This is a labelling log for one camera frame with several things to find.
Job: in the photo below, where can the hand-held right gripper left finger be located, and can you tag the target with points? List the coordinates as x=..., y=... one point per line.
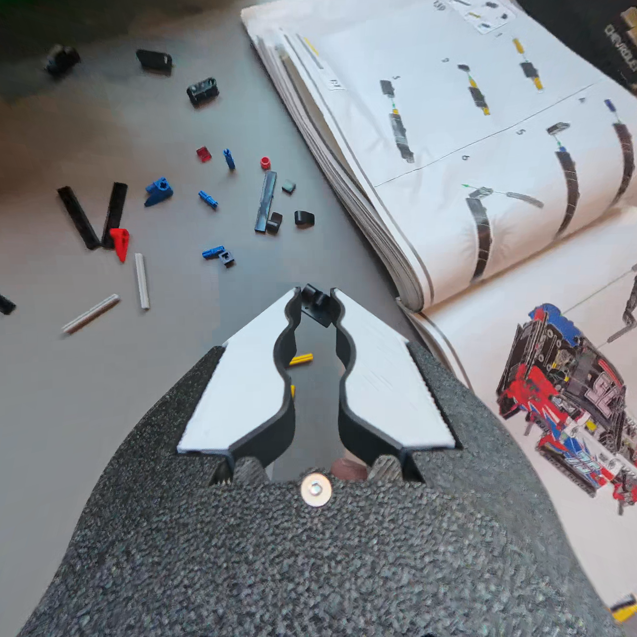
x=239, y=388

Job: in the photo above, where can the open instruction booklet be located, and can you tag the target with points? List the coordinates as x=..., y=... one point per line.
x=473, y=124

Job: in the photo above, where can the black chunky connector brick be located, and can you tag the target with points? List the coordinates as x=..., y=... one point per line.
x=62, y=59

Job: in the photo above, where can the small black tile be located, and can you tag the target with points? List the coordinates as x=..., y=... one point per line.
x=288, y=187

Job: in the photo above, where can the blue toy pin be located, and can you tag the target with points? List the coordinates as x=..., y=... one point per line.
x=229, y=159
x=208, y=199
x=213, y=252

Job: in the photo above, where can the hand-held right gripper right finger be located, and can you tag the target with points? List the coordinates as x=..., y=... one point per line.
x=393, y=393

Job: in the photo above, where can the black hinge plate brick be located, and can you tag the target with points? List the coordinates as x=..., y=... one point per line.
x=318, y=308

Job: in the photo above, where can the small black square brick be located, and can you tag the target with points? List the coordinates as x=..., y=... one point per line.
x=227, y=258

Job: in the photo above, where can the blue angled brick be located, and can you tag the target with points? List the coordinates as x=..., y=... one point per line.
x=159, y=191

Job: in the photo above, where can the short black holed beam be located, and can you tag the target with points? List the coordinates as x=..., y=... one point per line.
x=202, y=91

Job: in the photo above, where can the black sloped brick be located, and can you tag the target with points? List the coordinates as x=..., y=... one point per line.
x=154, y=59

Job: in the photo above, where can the dark red small tile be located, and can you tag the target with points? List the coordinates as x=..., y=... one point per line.
x=203, y=154

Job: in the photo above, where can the grey desk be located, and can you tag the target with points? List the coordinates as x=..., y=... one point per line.
x=74, y=398

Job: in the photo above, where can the black clip brick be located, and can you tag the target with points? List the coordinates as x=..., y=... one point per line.
x=273, y=222

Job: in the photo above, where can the long black beam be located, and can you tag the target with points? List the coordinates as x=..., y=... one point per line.
x=114, y=214
x=78, y=217

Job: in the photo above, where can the long black tile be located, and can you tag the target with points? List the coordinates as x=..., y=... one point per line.
x=265, y=201

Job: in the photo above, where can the red wedge brick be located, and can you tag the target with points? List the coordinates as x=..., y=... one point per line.
x=120, y=244

